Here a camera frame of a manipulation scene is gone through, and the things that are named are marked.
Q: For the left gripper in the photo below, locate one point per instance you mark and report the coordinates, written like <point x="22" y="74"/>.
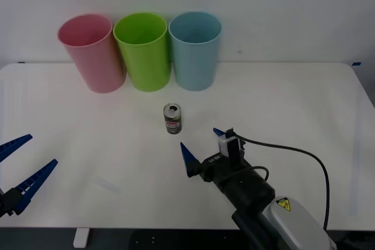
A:
<point x="2" y="203"/>

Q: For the green plastic bin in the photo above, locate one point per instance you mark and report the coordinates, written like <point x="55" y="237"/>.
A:
<point x="146" y="62"/>

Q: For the black drink can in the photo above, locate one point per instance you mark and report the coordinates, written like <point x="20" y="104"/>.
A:
<point x="173" y="122"/>

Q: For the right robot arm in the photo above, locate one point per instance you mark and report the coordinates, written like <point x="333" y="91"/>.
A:
<point x="249" y="191"/>

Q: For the white table leg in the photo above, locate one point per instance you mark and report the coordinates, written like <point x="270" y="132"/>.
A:
<point x="80" y="238"/>

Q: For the pale blue plastic bin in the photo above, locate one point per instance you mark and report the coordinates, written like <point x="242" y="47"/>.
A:
<point x="194" y="65"/>

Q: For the pink plastic bin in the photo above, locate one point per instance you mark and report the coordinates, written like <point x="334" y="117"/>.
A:
<point x="96" y="62"/>

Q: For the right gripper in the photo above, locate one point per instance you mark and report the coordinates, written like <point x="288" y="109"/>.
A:
<point x="214" y="168"/>

